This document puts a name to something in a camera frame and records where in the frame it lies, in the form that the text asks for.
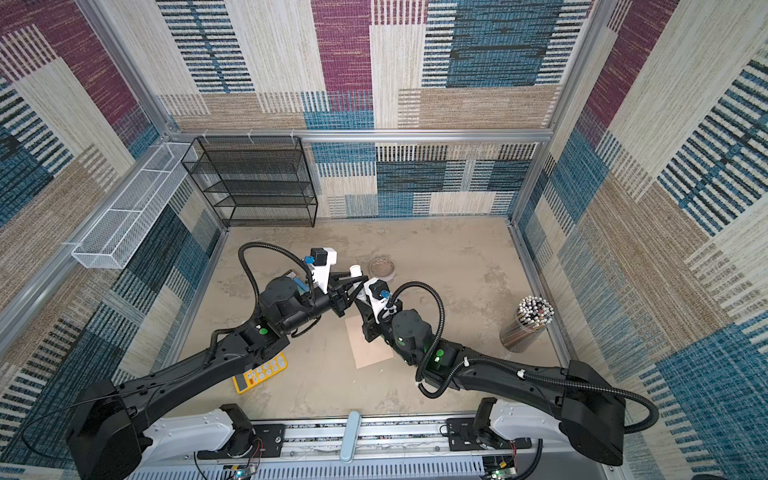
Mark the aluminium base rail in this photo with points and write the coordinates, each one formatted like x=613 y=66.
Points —
x=388 y=447

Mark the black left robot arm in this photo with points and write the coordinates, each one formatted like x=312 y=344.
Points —
x=113 y=429

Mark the white tape roll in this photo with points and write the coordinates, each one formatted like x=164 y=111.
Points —
x=383 y=268

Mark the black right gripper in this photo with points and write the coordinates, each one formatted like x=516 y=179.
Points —
x=368 y=320

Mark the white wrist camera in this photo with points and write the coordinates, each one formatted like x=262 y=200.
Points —
x=378 y=295
x=320 y=261

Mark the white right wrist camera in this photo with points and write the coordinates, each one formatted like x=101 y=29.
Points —
x=378 y=295

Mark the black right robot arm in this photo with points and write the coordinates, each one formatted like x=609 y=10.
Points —
x=593 y=415

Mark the white wire basket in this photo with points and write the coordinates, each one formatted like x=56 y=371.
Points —
x=118 y=233

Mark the black mesh shelf rack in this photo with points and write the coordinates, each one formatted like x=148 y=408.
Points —
x=254 y=181

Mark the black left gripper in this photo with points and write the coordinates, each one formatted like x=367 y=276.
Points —
x=336 y=297

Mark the yellow calculator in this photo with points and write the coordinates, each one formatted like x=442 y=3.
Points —
x=248 y=380

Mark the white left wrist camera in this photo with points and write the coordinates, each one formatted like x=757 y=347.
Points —
x=320 y=261

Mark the pencil holder with pencils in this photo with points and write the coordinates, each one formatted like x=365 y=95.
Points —
x=532 y=316

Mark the pink envelope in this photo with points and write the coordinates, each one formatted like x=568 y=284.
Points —
x=365 y=353

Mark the colourful marker pack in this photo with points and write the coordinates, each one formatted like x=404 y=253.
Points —
x=302 y=286

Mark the light blue handle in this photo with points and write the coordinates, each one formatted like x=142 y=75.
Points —
x=350 y=436

